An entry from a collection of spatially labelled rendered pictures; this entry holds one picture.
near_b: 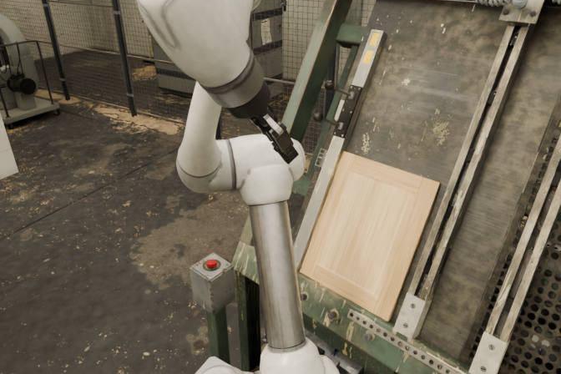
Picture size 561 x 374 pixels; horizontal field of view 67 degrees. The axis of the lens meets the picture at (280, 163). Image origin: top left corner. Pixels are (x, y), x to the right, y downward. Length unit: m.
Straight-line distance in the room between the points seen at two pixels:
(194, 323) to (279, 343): 1.62
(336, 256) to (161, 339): 1.41
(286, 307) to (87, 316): 1.99
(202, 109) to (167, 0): 0.35
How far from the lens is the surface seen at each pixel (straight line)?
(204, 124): 0.84
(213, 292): 1.63
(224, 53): 0.56
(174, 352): 2.63
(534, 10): 1.49
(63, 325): 2.97
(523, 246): 1.37
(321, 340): 1.65
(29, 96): 6.28
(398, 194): 1.51
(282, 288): 1.11
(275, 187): 1.06
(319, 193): 1.61
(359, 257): 1.55
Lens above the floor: 1.98
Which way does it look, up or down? 27 degrees down
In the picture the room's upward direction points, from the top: straight up
